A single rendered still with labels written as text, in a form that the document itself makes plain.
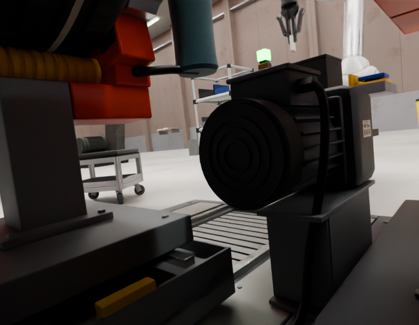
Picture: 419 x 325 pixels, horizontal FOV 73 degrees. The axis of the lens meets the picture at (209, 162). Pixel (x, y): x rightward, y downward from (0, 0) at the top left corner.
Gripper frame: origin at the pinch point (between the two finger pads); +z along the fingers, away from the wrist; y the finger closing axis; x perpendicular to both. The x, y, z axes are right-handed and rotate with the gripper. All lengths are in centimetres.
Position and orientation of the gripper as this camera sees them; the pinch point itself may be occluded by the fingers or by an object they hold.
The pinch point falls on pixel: (292, 43)
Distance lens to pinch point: 146.6
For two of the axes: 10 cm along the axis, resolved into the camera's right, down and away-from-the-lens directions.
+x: -5.8, 1.5, -8.0
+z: 1.1, 9.9, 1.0
